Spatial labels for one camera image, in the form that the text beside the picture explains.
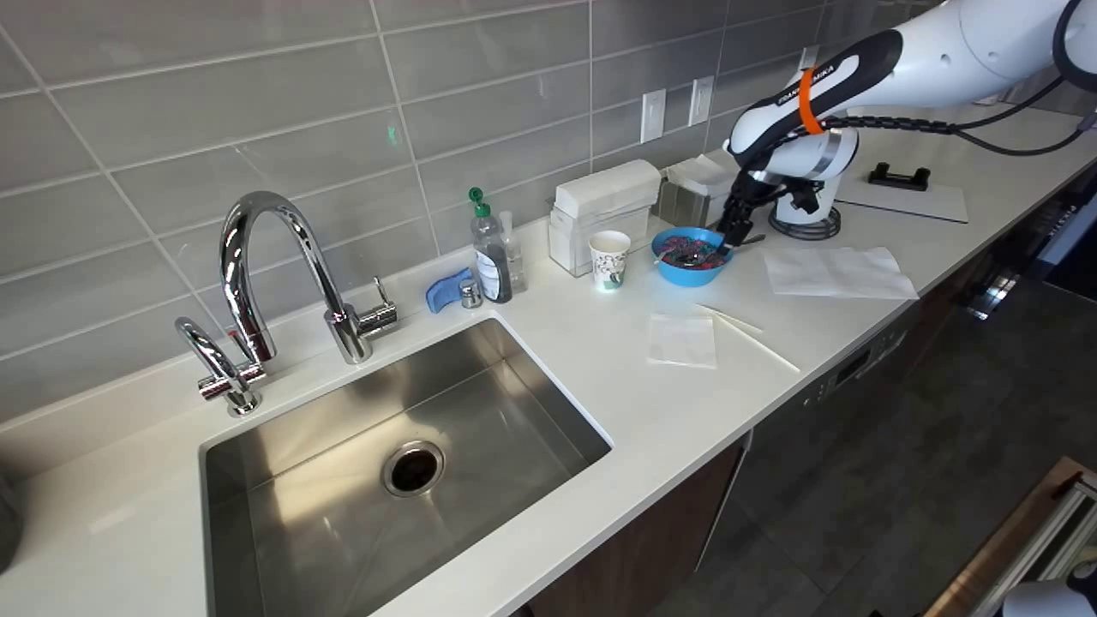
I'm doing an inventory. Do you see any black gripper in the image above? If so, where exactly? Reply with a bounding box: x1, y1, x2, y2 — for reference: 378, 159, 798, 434
717, 172, 828, 246

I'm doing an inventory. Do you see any white wall switch plate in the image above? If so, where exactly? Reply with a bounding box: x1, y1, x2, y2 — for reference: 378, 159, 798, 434
689, 74, 712, 126

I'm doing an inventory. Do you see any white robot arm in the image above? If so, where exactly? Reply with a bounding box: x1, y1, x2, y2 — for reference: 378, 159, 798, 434
717, 0, 1097, 246

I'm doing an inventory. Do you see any metal napkin holder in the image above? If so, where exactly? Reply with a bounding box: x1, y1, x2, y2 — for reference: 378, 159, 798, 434
654, 150, 736, 226

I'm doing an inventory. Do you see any large white paper napkin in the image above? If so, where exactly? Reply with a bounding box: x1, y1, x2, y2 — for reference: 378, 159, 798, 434
765, 246, 916, 297

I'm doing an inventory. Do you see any white paper towel dispenser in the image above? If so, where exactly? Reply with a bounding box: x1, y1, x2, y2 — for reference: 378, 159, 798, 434
550, 158, 663, 277

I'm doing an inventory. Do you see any small white folded napkin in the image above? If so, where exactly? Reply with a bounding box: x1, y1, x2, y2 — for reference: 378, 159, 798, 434
648, 315, 717, 370

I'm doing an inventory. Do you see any blue sponge holder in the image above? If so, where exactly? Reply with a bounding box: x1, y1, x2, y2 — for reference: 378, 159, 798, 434
426, 266, 484, 311

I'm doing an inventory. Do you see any chrome gooseneck faucet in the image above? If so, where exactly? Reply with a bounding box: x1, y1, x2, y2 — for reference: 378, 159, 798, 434
221, 190, 403, 363

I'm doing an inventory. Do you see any white wall outlet plate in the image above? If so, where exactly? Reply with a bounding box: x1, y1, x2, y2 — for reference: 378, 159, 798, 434
643, 90, 667, 143

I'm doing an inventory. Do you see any clear dish soap bottle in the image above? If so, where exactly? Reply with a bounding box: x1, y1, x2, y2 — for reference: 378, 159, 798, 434
470, 188, 515, 303

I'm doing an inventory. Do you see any dark wooden base cabinet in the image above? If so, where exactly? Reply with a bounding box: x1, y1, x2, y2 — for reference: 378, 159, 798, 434
515, 440, 749, 617

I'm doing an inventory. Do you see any white board with black handle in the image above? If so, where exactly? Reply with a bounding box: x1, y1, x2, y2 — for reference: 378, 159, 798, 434
839, 159, 968, 221

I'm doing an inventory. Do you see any stainless steel sink basin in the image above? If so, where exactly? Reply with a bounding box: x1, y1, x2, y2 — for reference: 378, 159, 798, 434
203, 319, 608, 617

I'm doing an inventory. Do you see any long wooden stir stick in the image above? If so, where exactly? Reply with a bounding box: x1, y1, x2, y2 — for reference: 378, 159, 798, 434
710, 311, 803, 373

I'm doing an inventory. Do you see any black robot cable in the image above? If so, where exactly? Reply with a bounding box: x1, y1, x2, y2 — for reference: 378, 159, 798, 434
816, 0, 1097, 159

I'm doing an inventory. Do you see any white paper cup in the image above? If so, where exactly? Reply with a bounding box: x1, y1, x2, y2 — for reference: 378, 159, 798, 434
590, 228, 631, 295

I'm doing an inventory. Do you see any short wooden stir stick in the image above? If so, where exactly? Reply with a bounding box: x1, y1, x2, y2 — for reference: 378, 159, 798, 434
696, 303, 765, 332

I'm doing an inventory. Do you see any blue bowl with contents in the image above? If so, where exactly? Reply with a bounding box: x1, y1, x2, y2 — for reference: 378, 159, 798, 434
651, 226, 732, 289

